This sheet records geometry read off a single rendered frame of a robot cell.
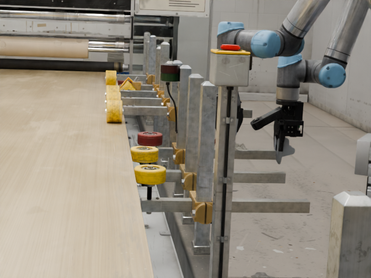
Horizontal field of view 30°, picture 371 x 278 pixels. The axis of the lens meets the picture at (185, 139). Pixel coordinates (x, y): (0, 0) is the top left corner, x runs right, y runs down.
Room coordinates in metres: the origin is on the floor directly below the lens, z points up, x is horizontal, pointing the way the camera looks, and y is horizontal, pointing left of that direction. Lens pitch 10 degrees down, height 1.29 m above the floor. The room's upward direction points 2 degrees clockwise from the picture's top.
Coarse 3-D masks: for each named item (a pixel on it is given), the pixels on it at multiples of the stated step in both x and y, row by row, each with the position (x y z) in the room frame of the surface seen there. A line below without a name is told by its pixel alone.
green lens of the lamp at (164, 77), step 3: (162, 75) 2.14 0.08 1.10; (165, 75) 2.13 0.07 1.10; (168, 75) 2.13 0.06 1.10; (171, 75) 2.13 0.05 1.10; (174, 75) 2.14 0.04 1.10; (177, 75) 2.14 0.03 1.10; (162, 78) 2.14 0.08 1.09; (165, 78) 2.13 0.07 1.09; (168, 78) 2.13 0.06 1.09; (171, 78) 2.13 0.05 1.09; (174, 78) 2.14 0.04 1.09; (177, 78) 2.14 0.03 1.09
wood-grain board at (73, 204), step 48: (0, 96) 3.03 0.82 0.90; (48, 96) 3.10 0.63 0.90; (96, 96) 3.18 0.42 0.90; (0, 144) 1.95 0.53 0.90; (48, 144) 1.98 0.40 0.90; (96, 144) 2.01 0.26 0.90; (0, 192) 1.43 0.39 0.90; (48, 192) 1.44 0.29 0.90; (96, 192) 1.46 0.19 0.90; (0, 240) 1.12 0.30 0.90; (48, 240) 1.13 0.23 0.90; (96, 240) 1.14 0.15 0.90; (144, 240) 1.15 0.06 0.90
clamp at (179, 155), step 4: (172, 144) 2.22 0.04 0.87; (176, 148) 2.15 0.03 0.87; (180, 148) 2.15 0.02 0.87; (176, 152) 2.14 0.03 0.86; (180, 152) 2.12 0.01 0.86; (184, 152) 2.12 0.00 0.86; (176, 156) 2.12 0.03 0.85; (180, 156) 2.12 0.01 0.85; (184, 156) 2.12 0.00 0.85; (176, 160) 2.12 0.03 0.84; (180, 160) 2.12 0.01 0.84; (184, 160) 2.12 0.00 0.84
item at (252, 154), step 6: (162, 150) 2.18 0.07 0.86; (168, 150) 2.19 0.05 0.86; (252, 150) 2.22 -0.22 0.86; (258, 150) 2.23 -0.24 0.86; (264, 150) 2.23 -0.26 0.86; (270, 150) 2.24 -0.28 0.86; (162, 156) 2.18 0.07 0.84; (168, 156) 2.19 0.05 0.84; (240, 156) 2.22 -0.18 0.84; (246, 156) 2.22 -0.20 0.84; (252, 156) 2.22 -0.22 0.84; (258, 156) 2.22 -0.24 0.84; (264, 156) 2.23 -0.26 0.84; (270, 156) 2.23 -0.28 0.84
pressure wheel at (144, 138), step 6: (144, 132) 2.21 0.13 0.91; (150, 132) 2.19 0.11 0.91; (156, 132) 2.22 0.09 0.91; (138, 138) 2.18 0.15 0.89; (144, 138) 2.16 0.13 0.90; (150, 138) 2.15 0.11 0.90; (156, 138) 2.16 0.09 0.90; (144, 144) 2.16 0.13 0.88; (150, 144) 2.15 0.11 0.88; (156, 144) 2.16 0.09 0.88
